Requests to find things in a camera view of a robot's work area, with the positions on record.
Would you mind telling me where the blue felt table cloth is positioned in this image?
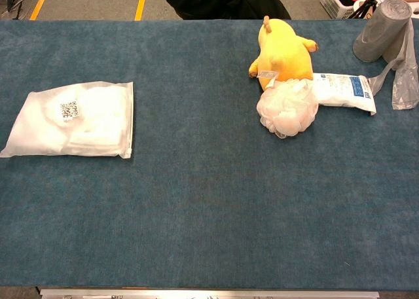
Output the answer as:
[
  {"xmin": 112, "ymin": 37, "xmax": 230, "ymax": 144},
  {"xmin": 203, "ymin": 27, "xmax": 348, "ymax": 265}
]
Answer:
[{"xmin": 0, "ymin": 18, "xmax": 419, "ymax": 292}]

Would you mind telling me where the silver metal table rail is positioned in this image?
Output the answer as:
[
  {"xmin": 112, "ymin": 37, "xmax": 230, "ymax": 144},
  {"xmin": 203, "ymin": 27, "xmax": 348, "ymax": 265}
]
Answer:
[{"xmin": 38, "ymin": 287, "xmax": 380, "ymax": 299}]

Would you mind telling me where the white mesh bath sponge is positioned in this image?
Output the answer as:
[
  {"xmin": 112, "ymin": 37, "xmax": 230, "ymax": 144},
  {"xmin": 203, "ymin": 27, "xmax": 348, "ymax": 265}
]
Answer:
[{"xmin": 256, "ymin": 79, "xmax": 319, "ymax": 139}]

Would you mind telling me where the black tripod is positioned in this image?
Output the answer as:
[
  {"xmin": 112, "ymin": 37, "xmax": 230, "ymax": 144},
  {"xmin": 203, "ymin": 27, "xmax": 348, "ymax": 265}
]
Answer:
[{"xmin": 352, "ymin": 0, "xmax": 387, "ymax": 20}]

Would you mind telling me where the person in black clothes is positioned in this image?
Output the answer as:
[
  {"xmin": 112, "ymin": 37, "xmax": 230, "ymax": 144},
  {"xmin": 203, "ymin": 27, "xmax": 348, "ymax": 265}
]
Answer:
[{"xmin": 151, "ymin": 0, "xmax": 292, "ymax": 21}]

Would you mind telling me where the frosted zip bag with clothing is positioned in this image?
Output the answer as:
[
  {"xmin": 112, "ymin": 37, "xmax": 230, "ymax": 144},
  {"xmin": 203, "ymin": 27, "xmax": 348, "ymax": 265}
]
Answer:
[{"xmin": 0, "ymin": 81, "xmax": 135, "ymax": 159}]

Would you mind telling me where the yellow plush toy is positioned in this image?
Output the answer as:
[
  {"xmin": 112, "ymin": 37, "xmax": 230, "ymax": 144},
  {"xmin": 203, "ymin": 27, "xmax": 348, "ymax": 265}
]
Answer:
[{"xmin": 248, "ymin": 15, "xmax": 319, "ymax": 92}]

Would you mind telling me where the white plastic basket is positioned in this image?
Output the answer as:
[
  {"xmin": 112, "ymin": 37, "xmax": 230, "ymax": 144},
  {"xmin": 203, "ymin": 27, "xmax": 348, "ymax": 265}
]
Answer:
[{"xmin": 319, "ymin": 0, "xmax": 382, "ymax": 20}]

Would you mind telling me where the white and blue packet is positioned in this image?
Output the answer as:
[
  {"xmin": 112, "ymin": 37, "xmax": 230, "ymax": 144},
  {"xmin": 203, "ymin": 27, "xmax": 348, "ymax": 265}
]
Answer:
[{"xmin": 312, "ymin": 72, "xmax": 377, "ymax": 116}]

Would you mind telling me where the grey garbage bag roll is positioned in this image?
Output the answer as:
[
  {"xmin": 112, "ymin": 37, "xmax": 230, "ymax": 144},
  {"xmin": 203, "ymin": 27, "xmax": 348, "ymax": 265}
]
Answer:
[{"xmin": 352, "ymin": 0, "xmax": 419, "ymax": 111}]

